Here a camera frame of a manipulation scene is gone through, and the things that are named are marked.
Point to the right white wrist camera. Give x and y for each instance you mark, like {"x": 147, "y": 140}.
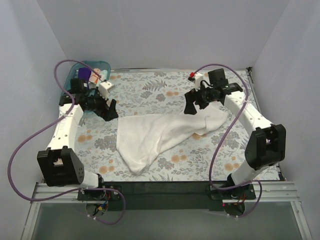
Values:
{"x": 196, "y": 78}

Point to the purple towel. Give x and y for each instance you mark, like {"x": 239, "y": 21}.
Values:
{"x": 84, "y": 73}

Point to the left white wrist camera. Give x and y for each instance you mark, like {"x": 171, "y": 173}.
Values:
{"x": 104, "y": 88}

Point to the orange patterned rolled towel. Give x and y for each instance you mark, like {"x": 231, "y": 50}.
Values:
{"x": 95, "y": 76}

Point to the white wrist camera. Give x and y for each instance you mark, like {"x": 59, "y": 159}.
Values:
{"x": 104, "y": 88}
{"x": 196, "y": 78}

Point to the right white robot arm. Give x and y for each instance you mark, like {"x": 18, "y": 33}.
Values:
{"x": 267, "y": 141}

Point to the white towel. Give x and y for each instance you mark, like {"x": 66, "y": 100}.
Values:
{"x": 141, "y": 139}

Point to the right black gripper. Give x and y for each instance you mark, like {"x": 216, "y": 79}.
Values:
{"x": 195, "y": 97}

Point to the mint rolled towel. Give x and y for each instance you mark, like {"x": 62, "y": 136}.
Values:
{"x": 103, "y": 75}

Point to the floral table mat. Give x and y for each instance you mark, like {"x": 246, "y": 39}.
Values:
{"x": 141, "y": 93}

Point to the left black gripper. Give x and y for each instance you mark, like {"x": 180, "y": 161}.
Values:
{"x": 104, "y": 107}

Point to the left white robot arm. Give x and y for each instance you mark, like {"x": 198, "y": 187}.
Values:
{"x": 59, "y": 164}

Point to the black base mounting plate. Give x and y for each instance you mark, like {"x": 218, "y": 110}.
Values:
{"x": 169, "y": 195}

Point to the teal plastic tray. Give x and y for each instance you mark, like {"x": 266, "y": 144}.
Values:
{"x": 72, "y": 75}

